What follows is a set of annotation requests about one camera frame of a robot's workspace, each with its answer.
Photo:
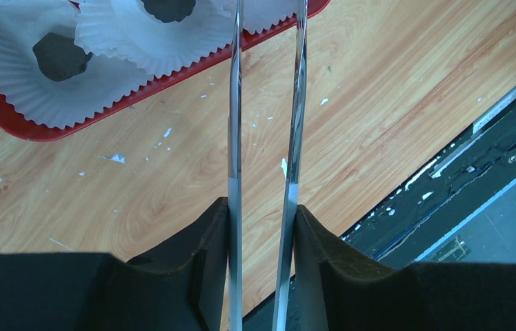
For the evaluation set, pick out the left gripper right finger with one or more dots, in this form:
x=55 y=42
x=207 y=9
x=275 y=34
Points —
x=340 y=288

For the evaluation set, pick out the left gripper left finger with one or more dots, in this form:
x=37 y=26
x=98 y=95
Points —
x=176 y=285

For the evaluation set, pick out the metal tongs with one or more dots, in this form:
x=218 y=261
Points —
x=292 y=172

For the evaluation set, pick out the dark heart chocolate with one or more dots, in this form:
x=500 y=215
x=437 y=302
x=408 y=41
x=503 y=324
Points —
x=58 y=58

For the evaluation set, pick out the red chocolate box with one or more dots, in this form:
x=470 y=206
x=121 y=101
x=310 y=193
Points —
x=134 y=55

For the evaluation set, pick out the dark flower chocolate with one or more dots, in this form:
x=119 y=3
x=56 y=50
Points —
x=168 y=11

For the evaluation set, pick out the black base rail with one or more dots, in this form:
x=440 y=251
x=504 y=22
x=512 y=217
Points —
x=458 y=208

